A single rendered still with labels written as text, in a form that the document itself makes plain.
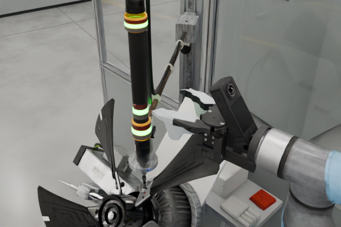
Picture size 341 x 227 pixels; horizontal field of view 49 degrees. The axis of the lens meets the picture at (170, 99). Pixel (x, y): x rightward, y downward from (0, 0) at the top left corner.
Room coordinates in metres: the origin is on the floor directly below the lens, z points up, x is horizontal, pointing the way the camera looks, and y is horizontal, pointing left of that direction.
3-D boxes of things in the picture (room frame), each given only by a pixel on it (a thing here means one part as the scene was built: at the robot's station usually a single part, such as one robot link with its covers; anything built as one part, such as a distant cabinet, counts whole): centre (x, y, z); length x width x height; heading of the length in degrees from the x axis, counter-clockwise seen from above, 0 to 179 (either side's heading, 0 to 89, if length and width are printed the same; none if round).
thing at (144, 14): (0.67, 0.06, 1.80); 0.04 x 0.04 x 0.03
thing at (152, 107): (0.97, 0.00, 1.54); 0.54 x 0.01 x 0.01; 168
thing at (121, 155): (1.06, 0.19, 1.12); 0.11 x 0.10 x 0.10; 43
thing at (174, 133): (0.57, -0.01, 1.64); 0.09 x 0.03 x 0.06; 75
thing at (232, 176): (1.21, -0.23, 0.91); 0.17 x 0.16 x 0.11; 133
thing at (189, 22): (1.28, -0.06, 1.54); 0.10 x 0.07 x 0.08; 168
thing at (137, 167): (0.68, 0.06, 1.50); 0.09 x 0.07 x 0.10; 168
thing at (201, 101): (0.64, -0.06, 1.64); 0.09 x 0.03 x 0.06; 32
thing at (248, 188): (1.13, -0.26, 0.84); 0.36 x 0.24 x 0.03; 43
